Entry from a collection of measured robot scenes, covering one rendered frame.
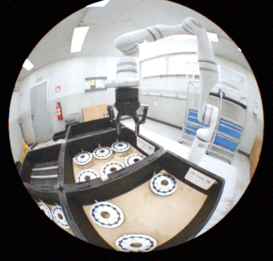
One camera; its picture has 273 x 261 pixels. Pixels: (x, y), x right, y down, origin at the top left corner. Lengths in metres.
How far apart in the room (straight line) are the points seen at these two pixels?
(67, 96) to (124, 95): 2.95
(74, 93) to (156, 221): 3.19
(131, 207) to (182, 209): 0.17
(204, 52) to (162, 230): 0.56
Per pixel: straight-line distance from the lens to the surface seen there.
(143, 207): 0.31
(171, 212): 0.32
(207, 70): 0.34
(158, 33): 0.32
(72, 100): 3.12
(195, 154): 0.45
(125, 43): 0.29
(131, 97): 0.25
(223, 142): 2.15
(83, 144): 0.49
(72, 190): 0.26
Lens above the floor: 1.13
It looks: 20 degrees down
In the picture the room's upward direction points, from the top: straight up
